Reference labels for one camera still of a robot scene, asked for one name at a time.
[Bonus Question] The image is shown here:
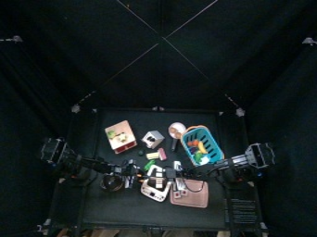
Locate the white red sushi piece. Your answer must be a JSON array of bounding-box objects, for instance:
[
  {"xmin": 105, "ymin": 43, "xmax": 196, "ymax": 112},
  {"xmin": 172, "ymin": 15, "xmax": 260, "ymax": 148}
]
[{"xmin": 173, "ymin": 190, "xmax": 190, "ymax": 199}]

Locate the white grey device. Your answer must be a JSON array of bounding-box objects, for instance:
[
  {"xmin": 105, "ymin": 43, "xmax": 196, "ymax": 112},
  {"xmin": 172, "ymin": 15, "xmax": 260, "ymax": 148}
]
[{"xmin": 140, "ymin": 164, "xmax": 174, "ymax": 204}]

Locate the pink toy block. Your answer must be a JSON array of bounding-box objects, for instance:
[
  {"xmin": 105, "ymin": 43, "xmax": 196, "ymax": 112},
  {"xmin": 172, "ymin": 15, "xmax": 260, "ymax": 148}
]
[{"xmin": 158, "ymin": 147, "xmax": 169, "ymax": 162}]

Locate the green toy food piece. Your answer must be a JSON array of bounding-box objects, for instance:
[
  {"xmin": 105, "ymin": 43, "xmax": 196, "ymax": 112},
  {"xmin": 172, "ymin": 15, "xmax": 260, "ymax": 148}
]
[{"xmin": 193, "ymin": 152, "xmax": 207, "ymax": 164}]

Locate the pink toy board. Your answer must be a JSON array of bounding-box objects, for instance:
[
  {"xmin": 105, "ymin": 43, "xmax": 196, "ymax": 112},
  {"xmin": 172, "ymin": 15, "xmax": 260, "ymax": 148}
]
[{"xmin": 169, "ymin": 178, "xmax": 211, "ymax": 209}]

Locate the grey white shape sorter cube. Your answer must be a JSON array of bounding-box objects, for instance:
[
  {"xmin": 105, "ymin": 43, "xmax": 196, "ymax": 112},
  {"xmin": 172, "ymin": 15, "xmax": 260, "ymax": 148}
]
[{"xmin": 142, "ymin": 130, "xmax": 166, "ymax": 150}]

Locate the yellow toy banana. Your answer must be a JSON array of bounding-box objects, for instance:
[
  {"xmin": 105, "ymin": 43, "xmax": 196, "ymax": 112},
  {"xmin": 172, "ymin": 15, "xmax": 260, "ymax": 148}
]
[{"xmin": 197, "ymin": 141, "xmax": 209, "ymax": 155}]

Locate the blue plastic basket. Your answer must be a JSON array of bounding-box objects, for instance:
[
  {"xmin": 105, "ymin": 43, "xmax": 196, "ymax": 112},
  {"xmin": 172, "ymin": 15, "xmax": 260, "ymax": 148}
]
[{"xmin": 181, "ymin": 125, "xmax": 225, "ymax": 168}]

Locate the black cable loop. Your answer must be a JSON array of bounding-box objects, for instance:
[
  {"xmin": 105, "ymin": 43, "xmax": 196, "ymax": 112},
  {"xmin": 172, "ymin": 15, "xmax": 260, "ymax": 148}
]
[{"xmin": 101, "ymin": 174, "xmax": 126, "ymax": 193}]

